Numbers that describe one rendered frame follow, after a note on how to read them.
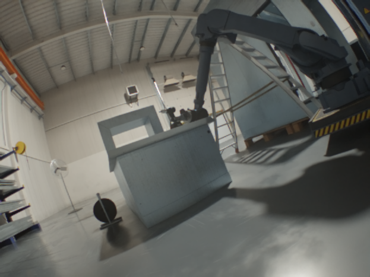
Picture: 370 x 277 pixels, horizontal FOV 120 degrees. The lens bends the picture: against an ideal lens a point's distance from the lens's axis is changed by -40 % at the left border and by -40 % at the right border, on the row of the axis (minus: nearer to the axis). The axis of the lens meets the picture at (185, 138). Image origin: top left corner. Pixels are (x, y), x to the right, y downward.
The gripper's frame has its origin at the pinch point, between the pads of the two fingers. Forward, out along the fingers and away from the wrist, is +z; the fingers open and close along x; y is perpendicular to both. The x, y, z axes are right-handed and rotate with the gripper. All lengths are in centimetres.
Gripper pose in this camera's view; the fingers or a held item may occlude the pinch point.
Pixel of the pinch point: (174, 119)
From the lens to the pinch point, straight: 170.9
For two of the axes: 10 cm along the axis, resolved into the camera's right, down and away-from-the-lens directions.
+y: 3.9, 9.2, -0.7
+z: -6.6, 2.2, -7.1
